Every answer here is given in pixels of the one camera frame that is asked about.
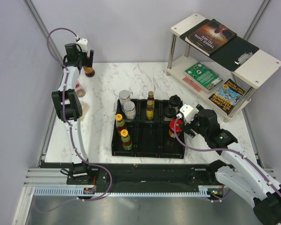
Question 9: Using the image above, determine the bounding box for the pink flat booklet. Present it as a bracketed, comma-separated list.
[182, 77, 202, 92]

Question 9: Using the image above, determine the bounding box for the right aluminium frame post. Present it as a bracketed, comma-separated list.
[243, 0, 272, 41]

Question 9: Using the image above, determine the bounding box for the pink-lid spice shaker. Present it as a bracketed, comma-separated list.
[75, 81, 86, 98]

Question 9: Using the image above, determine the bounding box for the black-lid pepper shaker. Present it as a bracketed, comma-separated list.
[163, 106, 176, 121]
[169, 95, 182, 113]

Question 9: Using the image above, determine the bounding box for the silver-lid salt jar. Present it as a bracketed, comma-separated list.
[118, 90, 131, 110]

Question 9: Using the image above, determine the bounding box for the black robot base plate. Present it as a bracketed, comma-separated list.
[67, 160, 226, 192]

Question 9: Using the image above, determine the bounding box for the dark Three Days book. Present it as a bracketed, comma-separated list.
[184, 19, 237, 56]

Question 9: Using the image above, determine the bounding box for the black clipboard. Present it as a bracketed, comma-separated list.
[180, 19, 259, 72]

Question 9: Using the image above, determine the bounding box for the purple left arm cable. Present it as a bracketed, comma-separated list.
[34, 27, 113, 213]

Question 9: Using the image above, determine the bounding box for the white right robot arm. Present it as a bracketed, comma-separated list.
[177, 104, 281, 225]

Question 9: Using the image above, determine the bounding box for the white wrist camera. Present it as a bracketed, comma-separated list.
[76, 38, 88, 53]
[177, 104, 198, 124]

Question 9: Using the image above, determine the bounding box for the yellow-lid clear spice shaker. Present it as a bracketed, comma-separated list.
[81, 101, 89, 121]

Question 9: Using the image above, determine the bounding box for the green paperback book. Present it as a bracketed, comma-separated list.
[184, 62, 223, 93]

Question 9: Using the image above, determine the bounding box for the black six-compartment plastic tray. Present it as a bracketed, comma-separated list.
[111, 99, 185, 159]

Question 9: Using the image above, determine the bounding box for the white two-tier shelf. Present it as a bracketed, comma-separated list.
[167, 13, 281, 120]

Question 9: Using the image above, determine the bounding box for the brown-lid spice jar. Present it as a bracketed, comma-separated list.
[123, 101, 136, 120]

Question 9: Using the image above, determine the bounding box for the yellow-cap sauce bottle front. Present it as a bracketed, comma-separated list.
[115, 113, 126, 136]

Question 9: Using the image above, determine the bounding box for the aluminium corner frame post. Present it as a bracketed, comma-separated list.
[23, 0, 63, 70]

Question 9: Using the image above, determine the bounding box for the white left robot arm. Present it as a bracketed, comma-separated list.
[52, 43, 94, 184]

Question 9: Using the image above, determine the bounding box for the white slotted cable duct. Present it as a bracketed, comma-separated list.
[33, 187, 223, 197]

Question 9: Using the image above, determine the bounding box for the small yellow-label brown bottle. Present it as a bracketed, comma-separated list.
[148, 91, 155, 104]

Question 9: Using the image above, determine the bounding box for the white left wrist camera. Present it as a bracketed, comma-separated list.
[76, 38, 88, 53]

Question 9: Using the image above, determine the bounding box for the yellow-cap sauce bottle tall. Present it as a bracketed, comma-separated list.
[120, 129, 133, 151]

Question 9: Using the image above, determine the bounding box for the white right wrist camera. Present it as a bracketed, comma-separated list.
[177, 104, 198, 124]

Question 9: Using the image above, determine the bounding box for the small brown-lid jar edge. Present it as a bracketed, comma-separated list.
[146, 100, 154, 120]

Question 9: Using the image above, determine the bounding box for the red-lid sauce jar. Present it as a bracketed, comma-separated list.
[169, 119, 183, 140]
[83, 56, 95, 77]

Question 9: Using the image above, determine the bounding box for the colourful Treehouse book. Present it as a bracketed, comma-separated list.
[208, 79, 245, 115]

